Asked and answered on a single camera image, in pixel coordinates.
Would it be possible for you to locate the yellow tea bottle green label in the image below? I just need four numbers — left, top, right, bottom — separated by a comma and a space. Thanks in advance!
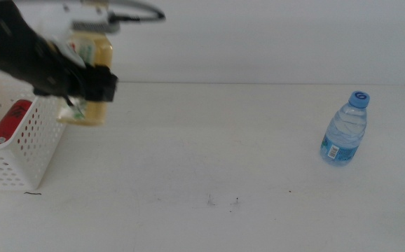
55, 30, 114, 127

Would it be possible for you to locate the clear water bottle blue cap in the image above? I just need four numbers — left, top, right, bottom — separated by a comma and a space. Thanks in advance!
320, 90, 371, 167

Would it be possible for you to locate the red cola can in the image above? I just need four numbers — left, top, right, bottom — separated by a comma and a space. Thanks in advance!
0, 99, 34, 146

